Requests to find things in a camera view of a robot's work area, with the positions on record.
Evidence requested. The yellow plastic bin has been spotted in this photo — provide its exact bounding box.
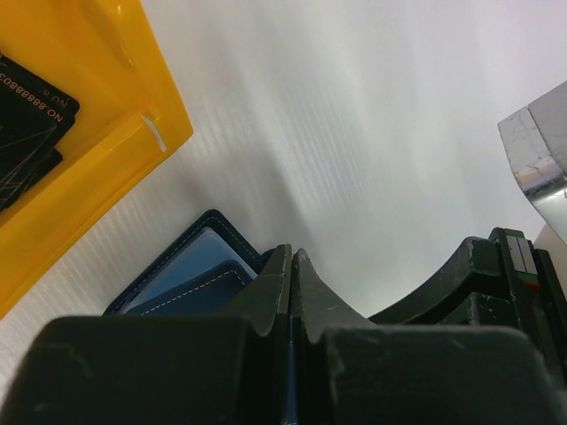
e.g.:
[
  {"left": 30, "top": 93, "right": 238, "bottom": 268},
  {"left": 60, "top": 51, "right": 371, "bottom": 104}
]
[{"left": 1, "top": 1, "right": 193, "bottom": 313}]

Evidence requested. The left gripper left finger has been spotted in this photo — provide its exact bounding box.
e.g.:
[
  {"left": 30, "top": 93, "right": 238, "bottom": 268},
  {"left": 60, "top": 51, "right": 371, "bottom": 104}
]
[{"left": 244, "top": 244, "right": 291, "bottom": 424}]

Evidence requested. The black card in bin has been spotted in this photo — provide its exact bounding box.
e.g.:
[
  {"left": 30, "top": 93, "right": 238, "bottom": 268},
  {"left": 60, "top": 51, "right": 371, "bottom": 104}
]
[{"left": 1, "top": 55, "right": 81, "bottom": 210}]

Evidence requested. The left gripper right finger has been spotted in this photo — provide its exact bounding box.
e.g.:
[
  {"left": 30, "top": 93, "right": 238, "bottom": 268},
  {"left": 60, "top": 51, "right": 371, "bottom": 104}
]
[{"left": 290, "top": 248, "right": 376, "bottom": 424}]

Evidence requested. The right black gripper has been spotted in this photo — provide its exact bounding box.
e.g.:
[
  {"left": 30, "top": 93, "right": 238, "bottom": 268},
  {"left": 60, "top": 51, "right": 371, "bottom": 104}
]
[{"left": 369, "top": 228, "right": 566, "bottom": 390}]

